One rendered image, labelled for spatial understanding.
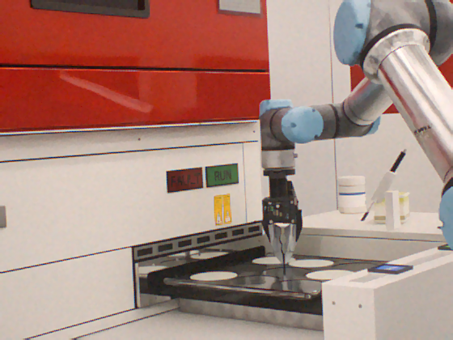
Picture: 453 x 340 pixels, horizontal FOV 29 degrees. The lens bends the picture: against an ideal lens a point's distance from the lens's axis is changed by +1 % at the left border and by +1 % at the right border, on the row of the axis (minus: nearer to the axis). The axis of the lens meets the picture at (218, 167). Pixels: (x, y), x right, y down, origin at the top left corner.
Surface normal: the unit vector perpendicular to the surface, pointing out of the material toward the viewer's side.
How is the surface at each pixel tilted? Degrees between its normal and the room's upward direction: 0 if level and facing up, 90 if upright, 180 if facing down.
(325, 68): 90
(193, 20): 90
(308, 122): 90
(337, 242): 90
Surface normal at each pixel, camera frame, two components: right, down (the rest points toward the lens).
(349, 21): -0.97, 0.00
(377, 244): -0.64, 0.07
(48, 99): 0.77, 0.00
